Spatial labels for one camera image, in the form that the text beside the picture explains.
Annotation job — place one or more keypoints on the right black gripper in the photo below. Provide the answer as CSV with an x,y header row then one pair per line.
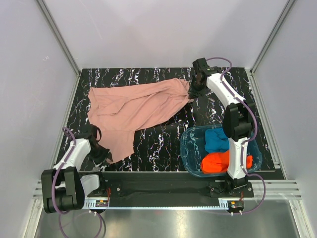
x,y
192,92

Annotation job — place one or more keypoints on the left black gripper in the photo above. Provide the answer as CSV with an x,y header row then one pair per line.
x,y
102,159

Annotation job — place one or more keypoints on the pink t shirt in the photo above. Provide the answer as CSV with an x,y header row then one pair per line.
x,y
121,111

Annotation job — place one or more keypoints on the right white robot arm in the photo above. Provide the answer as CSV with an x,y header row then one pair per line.
x,y
239,123

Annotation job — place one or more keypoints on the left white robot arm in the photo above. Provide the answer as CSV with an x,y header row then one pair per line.
x,y
63,189

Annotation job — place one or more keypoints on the blue transparent plastic bin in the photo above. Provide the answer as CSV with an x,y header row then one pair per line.
x,y
192,150

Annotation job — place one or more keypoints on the left small control board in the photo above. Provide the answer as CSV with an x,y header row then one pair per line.
x,y
102,203

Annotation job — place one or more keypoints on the small control board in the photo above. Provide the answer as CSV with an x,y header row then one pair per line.
x,y
239,204
102,203

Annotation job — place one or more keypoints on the blue t shirt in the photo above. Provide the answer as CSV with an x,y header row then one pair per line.
x,y
216,140

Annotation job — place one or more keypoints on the orange t shirt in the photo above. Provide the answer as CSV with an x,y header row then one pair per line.
x,y
215,162

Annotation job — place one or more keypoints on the right small control board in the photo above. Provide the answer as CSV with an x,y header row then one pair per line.
x,y
239,204

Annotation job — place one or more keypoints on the right aluminium corner post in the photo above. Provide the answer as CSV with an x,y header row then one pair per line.
x,y
275,30

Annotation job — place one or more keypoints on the aluminium corner post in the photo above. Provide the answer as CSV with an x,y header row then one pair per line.
x,y
275,30
58,36

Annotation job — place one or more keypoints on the aluminium frame rail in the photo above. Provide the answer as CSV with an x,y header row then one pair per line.
x,y
273,189

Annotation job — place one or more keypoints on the left aluminium corner post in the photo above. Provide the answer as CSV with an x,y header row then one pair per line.
x,y
58,36

